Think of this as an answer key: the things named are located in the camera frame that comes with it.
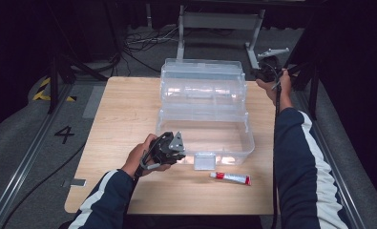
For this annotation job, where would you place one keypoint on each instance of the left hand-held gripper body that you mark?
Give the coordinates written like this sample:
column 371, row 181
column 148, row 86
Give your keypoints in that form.
column 165, row 148

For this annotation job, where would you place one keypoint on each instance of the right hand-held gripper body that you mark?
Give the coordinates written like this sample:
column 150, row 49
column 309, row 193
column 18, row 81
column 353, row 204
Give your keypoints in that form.
column 265, row 70

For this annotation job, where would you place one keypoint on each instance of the white red ointment tube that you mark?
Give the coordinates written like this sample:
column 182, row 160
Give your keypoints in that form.
column 230, row 177

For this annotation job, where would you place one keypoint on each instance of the clear plastic storage box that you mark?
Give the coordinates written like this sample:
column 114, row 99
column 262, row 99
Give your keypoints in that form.
column 205, row 95

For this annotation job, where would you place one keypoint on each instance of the person's right hand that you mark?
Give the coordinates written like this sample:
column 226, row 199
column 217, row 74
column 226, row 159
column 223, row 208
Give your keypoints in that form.
column 280, row 87

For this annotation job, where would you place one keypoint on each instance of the person's left hand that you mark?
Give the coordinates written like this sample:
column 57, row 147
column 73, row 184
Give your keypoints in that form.
column 138, row 157

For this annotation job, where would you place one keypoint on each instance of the grey metal stand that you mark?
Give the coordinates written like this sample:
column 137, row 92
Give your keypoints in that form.
column 219, row 20

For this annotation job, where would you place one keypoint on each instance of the large grey floor tape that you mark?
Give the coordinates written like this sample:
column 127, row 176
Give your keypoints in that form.
column 93, row 101

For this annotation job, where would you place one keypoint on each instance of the small grey floor tape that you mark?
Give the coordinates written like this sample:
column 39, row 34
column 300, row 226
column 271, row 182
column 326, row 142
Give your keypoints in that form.
column 74, row 183

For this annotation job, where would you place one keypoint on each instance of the black tripod stand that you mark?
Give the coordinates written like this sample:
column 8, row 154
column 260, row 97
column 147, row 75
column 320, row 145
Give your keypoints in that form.
column 54, row 82

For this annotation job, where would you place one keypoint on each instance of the yellow black floor tape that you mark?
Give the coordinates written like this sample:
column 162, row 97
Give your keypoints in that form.
column 43, row 93

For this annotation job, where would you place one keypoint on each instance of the black frame stand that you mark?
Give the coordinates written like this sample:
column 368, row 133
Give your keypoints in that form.
column 313, row 89

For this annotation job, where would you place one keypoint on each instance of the aluminium floor rail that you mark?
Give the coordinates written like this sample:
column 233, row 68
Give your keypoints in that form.
column 27, row 159
column 332, row 165

